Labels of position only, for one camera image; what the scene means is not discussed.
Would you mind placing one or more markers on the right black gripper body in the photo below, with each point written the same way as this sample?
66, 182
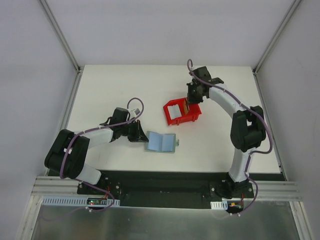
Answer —
195, 93

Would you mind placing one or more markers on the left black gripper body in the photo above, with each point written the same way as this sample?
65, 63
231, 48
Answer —
136, 130

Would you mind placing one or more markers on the gold VIP card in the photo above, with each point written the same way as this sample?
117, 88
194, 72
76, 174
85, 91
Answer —
185, 106

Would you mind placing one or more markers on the red plastic bin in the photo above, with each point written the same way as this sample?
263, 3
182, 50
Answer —
192, 116

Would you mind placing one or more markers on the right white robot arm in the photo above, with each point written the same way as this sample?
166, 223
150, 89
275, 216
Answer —
248, 128

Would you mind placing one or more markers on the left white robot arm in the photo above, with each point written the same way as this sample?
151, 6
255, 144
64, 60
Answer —
68, 153

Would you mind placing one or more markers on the stack of white cards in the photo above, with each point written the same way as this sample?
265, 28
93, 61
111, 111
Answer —
174, 111

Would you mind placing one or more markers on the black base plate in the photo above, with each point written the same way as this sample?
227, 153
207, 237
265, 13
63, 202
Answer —
156, 189

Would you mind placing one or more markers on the right white cable duct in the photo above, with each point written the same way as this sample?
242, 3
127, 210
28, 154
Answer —
219, 205

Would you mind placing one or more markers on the white cable duct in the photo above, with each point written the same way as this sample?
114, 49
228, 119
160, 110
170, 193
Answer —
219, 205
67, 201

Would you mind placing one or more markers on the left aluminium frame post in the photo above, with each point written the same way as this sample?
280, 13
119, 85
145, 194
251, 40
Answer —
59, 34

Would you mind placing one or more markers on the aluminium frame post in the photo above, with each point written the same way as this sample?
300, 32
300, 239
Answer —
59, 34
294, 6

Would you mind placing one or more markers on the left white cable duct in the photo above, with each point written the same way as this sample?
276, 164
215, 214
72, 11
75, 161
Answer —
67, 201

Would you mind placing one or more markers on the right aluminium frame post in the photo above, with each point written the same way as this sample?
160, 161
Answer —
294, 6

